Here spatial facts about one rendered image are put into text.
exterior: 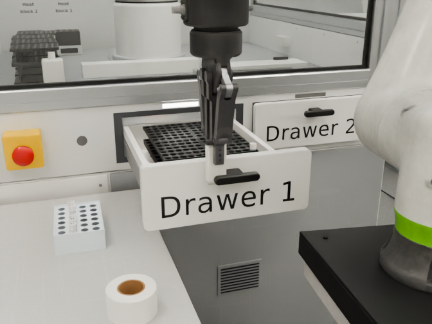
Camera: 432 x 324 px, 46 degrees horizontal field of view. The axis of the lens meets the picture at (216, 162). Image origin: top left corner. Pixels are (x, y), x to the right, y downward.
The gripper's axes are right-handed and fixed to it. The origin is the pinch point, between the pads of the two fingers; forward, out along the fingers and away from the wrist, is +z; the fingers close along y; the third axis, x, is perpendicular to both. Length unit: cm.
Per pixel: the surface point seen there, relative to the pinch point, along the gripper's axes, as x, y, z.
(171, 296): -9.6, 8.5, 17.0
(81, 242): -21.1, -8.5, 15.1
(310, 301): 38, -35, 58
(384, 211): 139, -139, 94
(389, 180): 168, -176, 94
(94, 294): -20.3, 4.4, 17.0
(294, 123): 29.8, -33.5, 5.5
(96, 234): -18.7, -8.5, 14.1
